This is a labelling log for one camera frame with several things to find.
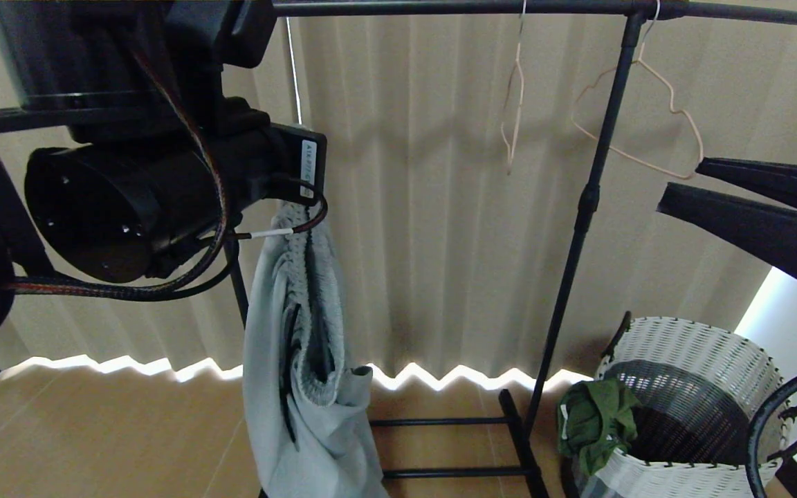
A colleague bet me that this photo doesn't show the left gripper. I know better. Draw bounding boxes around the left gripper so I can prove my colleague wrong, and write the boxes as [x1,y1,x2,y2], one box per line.
[25,97,327,284]

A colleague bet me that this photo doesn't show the pink clothes hanger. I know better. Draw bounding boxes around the pink clothes hanger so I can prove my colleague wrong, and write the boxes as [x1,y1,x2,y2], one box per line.
[571,0,706,181]
[500,0,528,176]

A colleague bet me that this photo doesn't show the pale grey shorts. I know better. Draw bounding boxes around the pale grey shorts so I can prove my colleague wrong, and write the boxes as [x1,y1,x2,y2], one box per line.
[241,201,390,498]

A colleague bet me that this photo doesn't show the green shirt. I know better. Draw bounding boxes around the green shirt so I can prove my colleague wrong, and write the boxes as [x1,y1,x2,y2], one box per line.
[556,377,643,478]

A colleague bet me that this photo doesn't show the white laundry basket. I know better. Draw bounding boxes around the white laundry basket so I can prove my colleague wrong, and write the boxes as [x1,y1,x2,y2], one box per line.
[574,311,797,498]

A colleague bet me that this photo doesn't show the black clothes rack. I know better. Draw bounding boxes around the black clothes rack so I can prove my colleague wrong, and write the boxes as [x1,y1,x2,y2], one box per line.
[226,0,797,498]

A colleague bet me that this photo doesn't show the beige curtain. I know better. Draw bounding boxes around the beige curtain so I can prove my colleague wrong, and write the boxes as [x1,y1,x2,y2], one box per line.
[0,0,797,385]

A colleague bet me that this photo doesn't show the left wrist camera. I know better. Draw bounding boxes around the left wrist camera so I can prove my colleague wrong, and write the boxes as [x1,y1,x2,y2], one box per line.
[163,0,280,136]

